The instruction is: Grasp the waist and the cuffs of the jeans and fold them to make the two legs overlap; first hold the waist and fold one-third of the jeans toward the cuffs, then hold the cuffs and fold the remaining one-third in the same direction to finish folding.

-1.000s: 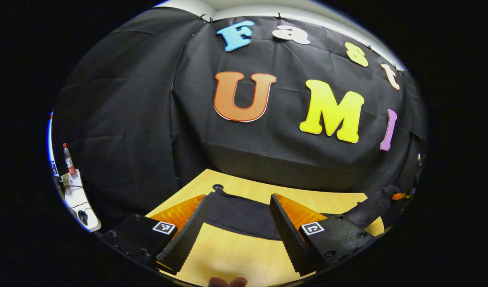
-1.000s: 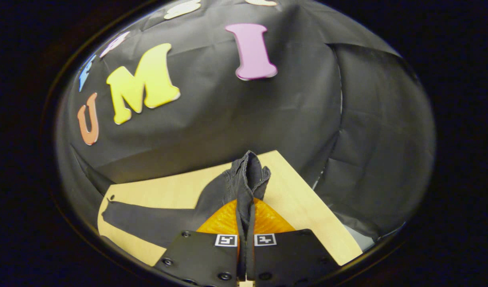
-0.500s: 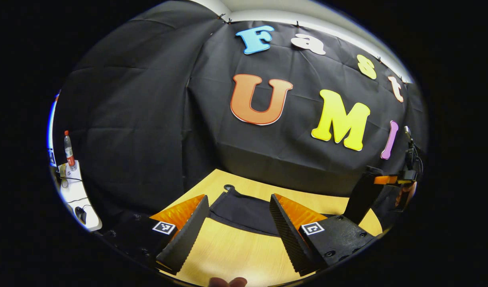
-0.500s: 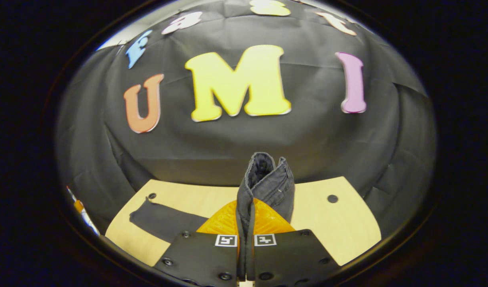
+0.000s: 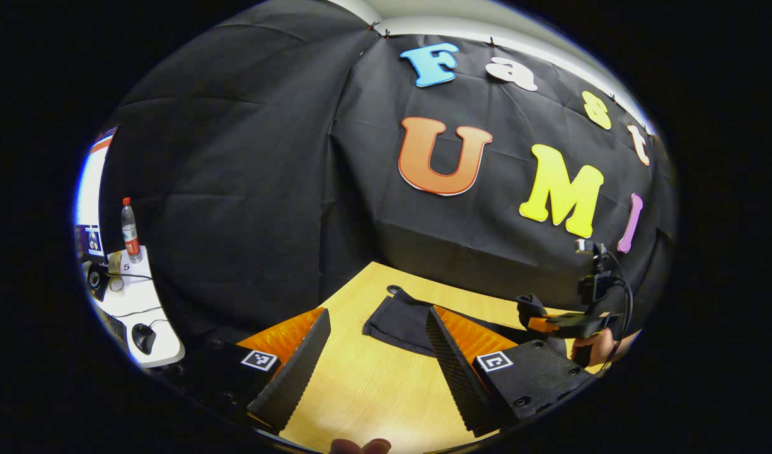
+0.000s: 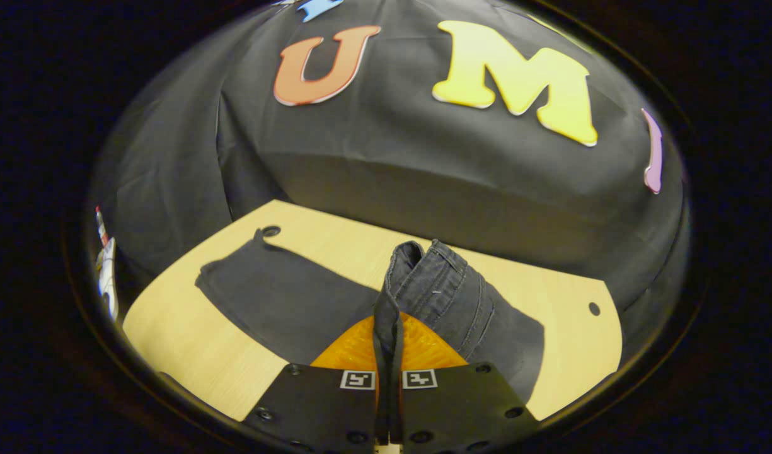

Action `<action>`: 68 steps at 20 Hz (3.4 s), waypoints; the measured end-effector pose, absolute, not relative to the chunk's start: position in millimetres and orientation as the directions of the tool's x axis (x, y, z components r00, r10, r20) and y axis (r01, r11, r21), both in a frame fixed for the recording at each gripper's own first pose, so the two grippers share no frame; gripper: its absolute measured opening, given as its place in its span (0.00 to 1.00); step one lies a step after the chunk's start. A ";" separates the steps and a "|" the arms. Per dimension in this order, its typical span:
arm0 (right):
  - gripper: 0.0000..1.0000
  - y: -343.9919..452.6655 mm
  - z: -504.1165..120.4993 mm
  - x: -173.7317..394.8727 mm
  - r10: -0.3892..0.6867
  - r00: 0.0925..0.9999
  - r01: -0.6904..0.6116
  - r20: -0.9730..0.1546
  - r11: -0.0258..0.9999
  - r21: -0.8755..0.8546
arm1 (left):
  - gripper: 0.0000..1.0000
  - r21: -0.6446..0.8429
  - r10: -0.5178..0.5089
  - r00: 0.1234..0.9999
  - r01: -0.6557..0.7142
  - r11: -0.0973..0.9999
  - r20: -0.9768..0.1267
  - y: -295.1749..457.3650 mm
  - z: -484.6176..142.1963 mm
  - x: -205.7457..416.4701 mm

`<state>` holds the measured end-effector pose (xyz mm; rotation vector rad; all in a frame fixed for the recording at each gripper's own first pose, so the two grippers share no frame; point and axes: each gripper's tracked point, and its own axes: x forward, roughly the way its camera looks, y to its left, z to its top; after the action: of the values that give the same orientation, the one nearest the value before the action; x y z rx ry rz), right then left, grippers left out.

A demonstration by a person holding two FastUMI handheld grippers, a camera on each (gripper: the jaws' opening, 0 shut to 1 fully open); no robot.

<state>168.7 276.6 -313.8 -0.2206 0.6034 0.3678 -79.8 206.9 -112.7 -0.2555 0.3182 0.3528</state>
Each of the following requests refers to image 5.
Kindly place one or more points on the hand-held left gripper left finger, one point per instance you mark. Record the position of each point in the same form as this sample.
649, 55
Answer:
297, 372

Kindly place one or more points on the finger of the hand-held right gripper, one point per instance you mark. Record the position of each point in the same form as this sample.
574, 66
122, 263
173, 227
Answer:
575, 325

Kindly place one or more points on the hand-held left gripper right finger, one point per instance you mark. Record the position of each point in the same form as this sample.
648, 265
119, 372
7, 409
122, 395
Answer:
455, 372

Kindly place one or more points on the black jeans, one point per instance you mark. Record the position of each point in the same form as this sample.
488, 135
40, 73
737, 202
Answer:
401, 321

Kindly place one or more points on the black computer mouse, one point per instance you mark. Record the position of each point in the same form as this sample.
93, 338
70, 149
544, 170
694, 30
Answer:
144, 338

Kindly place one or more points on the white side desk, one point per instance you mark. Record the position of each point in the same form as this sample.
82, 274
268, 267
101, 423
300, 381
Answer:
145, 301

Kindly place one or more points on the black keyboard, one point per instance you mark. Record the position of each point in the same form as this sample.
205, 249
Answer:
111, 325

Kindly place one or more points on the clear bottle red label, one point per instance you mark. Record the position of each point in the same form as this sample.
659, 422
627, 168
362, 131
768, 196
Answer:
132, 236

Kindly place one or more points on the black backdrop cloth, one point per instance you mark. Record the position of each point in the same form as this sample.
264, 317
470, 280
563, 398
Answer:
266, 157

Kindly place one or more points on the black round device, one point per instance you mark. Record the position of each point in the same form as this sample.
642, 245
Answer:
97, 280

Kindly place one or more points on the computer monitor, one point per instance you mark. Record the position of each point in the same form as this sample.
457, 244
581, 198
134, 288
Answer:
91, 243

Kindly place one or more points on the white standing banner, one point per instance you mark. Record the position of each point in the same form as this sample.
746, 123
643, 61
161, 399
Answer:
89, 189

